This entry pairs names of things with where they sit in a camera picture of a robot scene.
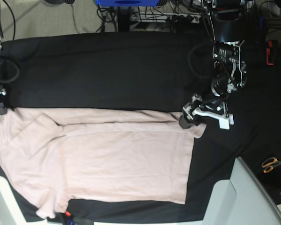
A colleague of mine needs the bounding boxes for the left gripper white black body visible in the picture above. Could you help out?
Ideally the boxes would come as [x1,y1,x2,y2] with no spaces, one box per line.
[182,93,234,129]

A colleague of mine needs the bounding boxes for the pink T-shirt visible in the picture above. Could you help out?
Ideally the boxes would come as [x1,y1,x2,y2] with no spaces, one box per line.
[0,108,206,219]

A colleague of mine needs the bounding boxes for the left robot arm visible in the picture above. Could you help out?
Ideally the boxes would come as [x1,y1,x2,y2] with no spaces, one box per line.
[179,0,246,130]

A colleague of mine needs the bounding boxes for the black table cloth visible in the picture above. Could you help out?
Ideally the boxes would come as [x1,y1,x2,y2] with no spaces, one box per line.
[2,32,281,224]

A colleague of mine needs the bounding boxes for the red black tool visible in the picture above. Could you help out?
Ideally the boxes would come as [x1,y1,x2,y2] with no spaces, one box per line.
[265,40,279,66]

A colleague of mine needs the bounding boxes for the white power strip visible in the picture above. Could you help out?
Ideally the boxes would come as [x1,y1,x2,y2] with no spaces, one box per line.
[130,12,201,23]

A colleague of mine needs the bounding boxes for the orange black clamp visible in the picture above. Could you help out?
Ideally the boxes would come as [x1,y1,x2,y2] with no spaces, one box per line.
[46,210,94,225]

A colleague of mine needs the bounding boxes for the blue box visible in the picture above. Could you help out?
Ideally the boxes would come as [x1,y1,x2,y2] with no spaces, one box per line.
[94,0,159,7]

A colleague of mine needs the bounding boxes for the orange handled scissors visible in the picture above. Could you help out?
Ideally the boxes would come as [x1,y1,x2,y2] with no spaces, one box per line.
[262,157,281,173]

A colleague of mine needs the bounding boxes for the white table frame right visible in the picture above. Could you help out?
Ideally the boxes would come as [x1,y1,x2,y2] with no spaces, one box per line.
[202,157,281,225]

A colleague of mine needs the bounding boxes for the white table frame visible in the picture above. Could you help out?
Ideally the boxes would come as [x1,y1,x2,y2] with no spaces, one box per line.
[0,176,27,225]
[202,157,281,225]

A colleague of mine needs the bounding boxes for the white table frame left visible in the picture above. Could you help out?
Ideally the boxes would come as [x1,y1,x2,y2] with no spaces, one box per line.
[0,176,27,225]

